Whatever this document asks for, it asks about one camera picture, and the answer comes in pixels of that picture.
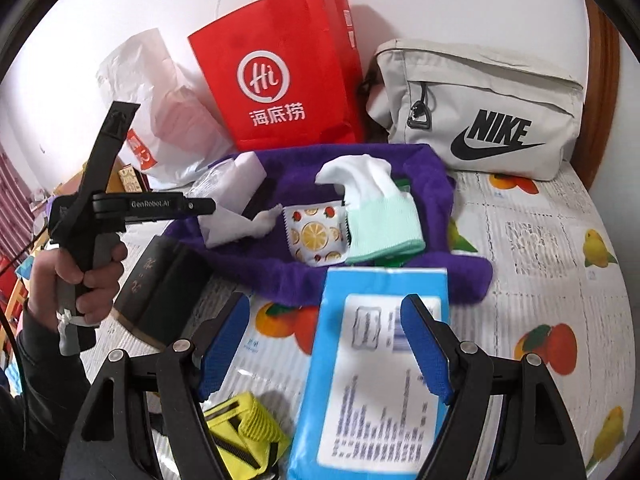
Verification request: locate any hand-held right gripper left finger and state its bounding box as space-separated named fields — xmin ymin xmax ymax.
xmin=65 ymin=292 xmax=251 ymax=480

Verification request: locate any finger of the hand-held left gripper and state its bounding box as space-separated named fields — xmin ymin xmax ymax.
xmin=75 ymin=101 xmax=142 ymax=211

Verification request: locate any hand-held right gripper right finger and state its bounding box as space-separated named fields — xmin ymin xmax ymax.
xmin=400 ymin=294 xmax=588 ymax=480

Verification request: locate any blue tissue pack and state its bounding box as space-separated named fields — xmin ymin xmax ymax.
xmin=286 ymin=266 xmax=451 ymax=476

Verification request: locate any white tissue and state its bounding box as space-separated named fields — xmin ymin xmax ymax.
xmin=197 ymin=205 xmax=283 ymax=248

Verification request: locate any white and mint sock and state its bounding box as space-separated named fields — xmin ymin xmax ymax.
xmin=315 ymin=155 xmax=427 ymax=266

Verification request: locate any fruit print sachet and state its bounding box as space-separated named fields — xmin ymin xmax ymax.
xmin=282 ymin=202 xmax=349 ymax=267

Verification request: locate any person's left forearm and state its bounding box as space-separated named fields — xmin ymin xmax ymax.
xmin=0 ymin=305 xmax=96 ymax=480

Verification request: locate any person's left hand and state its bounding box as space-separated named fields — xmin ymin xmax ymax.
xmin=25 ymin=242 xmax=127 ymax=328

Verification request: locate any patterned box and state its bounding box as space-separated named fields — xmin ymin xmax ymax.
xmin=116 ymin=164 xmax=146 ymax=193

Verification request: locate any yellow and black pouch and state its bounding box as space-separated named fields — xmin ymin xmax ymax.
xmin=202 ymin=392 xmax=293 ymax=480

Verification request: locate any black rectangular box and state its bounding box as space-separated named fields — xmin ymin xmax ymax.
xmin=112 ymin=235 xmax=211 ymax=351

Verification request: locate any white plastic bag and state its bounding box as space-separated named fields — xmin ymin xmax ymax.
xmin=97 ymin=29 xmax=238 ymax=186

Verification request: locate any red striped cloth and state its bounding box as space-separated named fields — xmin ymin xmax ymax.
xmin=0 ymin=152 xmax=32 ymax=261

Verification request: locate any white sponge block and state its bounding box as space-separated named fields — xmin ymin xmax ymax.
xmin=234 ymin=152 xmax=268 ymax=196

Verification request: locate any fruit print bed sheet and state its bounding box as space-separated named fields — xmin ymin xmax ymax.
xmin=80 ymin=165 xmax=626 ymax=480

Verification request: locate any purple towel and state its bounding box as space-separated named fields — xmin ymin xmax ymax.
xmin=164 ymin=144 xmax=495 ymax=307

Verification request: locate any green packet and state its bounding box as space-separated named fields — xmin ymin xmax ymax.
xmin=385 ymin=176 xmax=416 ymax=267

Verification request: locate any red paper bag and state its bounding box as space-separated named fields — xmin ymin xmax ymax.
xmin=188 ymin=0 xmax=366 ymax=152

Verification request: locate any grey waist bag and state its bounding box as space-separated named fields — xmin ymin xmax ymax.
xmin=362 ymin=39 xmax=586 ymax=182

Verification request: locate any brown wooden headboard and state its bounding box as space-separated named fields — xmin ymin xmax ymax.
xmin=582 ymin=0 xmax=622 ymax=193

